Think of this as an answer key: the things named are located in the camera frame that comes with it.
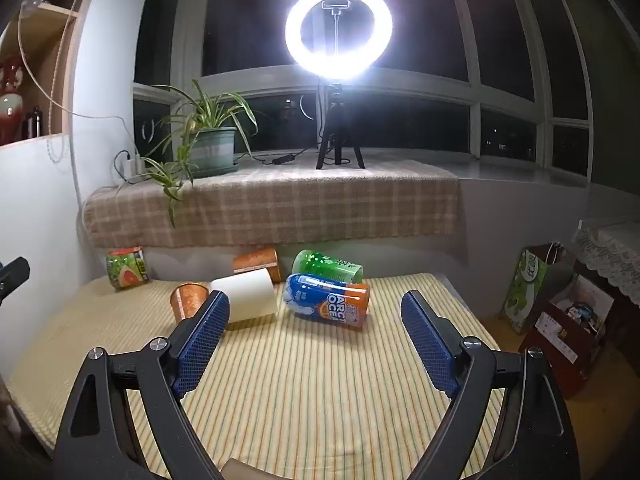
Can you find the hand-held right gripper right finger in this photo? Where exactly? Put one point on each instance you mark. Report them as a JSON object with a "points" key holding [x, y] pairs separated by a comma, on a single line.
{"points": [[430, 345]]}

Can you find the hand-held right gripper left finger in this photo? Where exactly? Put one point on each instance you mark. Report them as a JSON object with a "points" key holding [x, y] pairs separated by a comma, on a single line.
{"points": [[200, 345]]}

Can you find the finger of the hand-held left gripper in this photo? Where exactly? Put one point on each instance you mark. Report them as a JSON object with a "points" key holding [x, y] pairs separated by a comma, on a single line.
{"points": [[15, 269]]}

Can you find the blue and orange cup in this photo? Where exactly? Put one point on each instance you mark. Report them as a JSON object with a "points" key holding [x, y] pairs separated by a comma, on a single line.
{"points": [[320, 301]]}

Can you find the copper orange cup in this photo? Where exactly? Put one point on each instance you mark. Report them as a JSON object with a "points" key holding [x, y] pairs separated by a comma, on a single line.
{"points": [[186, 300]]}

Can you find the white cup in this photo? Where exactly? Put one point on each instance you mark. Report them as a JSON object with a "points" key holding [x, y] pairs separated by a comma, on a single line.
{"points": [[247, 295]]}

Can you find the orange patterned cup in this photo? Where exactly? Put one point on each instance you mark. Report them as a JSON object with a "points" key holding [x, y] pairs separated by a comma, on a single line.
{"points": [[255, 261]]}

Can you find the green cup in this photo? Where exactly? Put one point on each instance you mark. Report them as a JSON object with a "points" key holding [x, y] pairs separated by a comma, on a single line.
{"points": [[325, 265]]}

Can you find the striped table mat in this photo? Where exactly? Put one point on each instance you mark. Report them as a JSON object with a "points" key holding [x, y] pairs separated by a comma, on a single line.
{"points": [[300, 385]]}

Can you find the green paper bag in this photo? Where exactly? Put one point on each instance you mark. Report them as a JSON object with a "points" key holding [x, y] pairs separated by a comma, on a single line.
{"points": [[525, 290]]}

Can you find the red storage box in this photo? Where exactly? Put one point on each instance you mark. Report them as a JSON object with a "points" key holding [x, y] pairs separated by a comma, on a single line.
{"points": [[565, 355]]}

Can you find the dark bottle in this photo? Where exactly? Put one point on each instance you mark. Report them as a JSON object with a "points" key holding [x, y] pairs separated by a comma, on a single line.
{"points": [[34, 122]]}

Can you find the red vase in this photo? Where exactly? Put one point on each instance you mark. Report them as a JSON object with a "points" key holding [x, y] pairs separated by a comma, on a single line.
{"points": [[10, 115]]}

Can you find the white charger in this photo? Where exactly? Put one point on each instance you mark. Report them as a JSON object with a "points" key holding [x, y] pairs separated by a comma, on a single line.
{"points": [[132, 165]]}

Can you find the checked beige cloth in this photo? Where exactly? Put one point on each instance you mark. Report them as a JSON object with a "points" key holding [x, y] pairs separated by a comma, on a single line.
{"points": [[300, 205]]}

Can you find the green pot saucer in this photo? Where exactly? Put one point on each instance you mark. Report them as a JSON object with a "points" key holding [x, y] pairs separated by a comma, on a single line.
{"points": [[210, 172]]}

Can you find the green plant pot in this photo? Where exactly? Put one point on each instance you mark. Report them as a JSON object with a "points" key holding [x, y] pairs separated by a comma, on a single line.
{"points": [[215, 150]]}

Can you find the white lace cloth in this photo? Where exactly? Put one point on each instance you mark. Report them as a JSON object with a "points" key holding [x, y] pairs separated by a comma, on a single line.
{"points": [[615, 255]]}

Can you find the wooden shelf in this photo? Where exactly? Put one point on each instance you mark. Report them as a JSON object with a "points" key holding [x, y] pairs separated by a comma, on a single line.
{"points": [[55, 60]]}

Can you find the spider plant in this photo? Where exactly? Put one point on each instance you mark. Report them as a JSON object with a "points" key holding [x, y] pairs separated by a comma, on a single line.
{"points": [[192, 115]]}

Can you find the black tripod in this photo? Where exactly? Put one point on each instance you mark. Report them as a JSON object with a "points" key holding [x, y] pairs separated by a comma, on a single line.
{"points": [[336, 130]]}

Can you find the white window frame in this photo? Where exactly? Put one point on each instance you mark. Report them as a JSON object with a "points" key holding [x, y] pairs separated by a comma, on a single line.
{"points": [[425, 91]]}

